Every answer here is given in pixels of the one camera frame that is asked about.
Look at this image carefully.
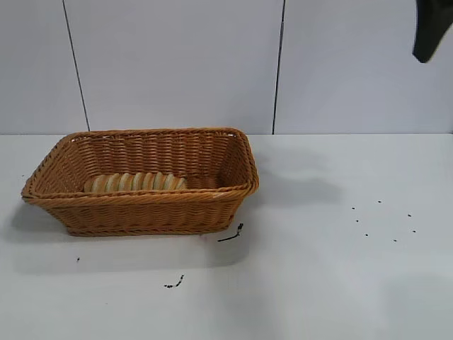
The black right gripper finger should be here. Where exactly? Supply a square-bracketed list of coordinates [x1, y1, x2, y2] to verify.
[412, 0, 453, 64]

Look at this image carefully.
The long ridged bread loaf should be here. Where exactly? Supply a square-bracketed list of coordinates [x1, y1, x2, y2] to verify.
[84, 172, 188, 194]

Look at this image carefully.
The brown woven wicker basket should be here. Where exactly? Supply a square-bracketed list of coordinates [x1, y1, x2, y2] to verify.
[20, 127, 260, 237]

